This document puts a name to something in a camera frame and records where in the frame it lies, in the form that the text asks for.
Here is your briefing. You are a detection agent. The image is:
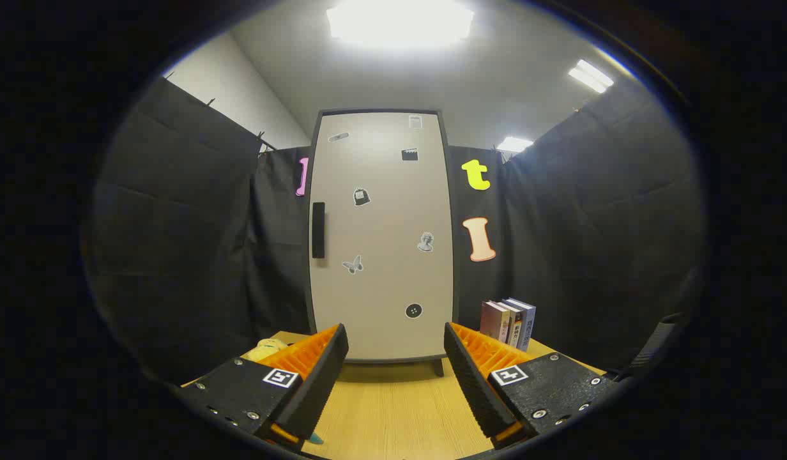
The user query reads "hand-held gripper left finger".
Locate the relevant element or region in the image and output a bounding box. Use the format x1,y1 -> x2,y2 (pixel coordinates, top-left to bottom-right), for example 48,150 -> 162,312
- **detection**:
176,323 -> 350,453

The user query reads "black door handle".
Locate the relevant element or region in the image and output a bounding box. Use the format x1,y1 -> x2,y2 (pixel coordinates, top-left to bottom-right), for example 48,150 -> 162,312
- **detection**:
311,201 -> 326,259

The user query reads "large ceiling light panel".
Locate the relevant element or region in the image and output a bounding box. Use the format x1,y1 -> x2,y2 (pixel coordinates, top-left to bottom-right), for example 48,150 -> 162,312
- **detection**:
326,0 -> 475,47

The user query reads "yellow plush toy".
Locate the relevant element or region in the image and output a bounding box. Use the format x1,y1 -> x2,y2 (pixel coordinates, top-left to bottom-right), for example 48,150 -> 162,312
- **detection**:
240,339 -> 289,364

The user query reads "beige spine book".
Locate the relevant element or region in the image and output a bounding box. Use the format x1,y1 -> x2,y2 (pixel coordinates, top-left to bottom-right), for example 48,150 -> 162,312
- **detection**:
499,300 -> 526,348

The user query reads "black backdrop cloth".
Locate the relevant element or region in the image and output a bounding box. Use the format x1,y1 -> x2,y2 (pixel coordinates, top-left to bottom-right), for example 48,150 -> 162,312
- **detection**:
80,77 -> 707,387

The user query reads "dark grey cabinet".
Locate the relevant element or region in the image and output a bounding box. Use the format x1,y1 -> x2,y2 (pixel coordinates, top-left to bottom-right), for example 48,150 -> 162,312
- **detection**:
306,107 -> 462,378

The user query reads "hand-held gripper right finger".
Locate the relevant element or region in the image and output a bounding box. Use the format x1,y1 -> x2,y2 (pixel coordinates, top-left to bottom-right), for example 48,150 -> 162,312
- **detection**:
443,321 -> 618,450

